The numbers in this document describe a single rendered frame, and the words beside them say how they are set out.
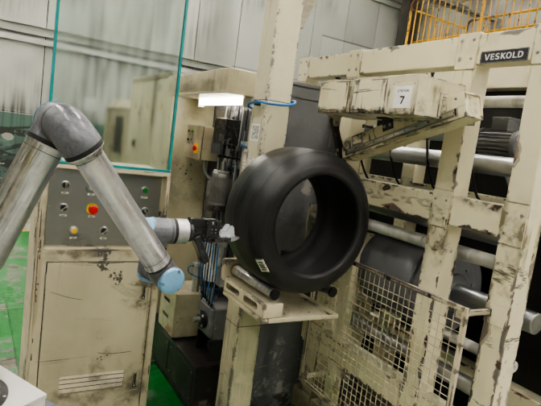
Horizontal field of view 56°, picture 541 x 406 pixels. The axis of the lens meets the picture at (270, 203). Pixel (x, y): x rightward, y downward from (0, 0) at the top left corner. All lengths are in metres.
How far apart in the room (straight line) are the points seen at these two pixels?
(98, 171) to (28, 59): 9.47
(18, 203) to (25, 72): 9.35
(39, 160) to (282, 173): 0.82
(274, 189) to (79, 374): 1.31
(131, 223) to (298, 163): 0.67
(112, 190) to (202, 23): 10.46
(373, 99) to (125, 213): 1.06
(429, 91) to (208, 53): 10.09
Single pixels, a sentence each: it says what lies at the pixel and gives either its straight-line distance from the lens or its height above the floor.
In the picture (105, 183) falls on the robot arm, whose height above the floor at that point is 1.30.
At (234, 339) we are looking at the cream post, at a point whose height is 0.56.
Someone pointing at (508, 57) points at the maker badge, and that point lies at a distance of 2.09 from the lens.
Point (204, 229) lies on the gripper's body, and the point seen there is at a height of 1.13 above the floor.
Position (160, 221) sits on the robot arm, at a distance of 1.76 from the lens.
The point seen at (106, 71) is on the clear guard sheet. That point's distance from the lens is 2.36.
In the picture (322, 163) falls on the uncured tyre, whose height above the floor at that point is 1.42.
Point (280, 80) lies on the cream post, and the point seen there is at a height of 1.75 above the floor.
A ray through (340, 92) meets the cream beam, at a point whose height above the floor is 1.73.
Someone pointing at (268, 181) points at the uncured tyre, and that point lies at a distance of 1.84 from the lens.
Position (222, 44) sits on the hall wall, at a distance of 12.00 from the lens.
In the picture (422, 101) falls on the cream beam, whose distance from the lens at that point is 1.92.
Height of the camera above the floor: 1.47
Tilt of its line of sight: 7 degrees down
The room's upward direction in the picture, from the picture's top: 8 degrees clockwise
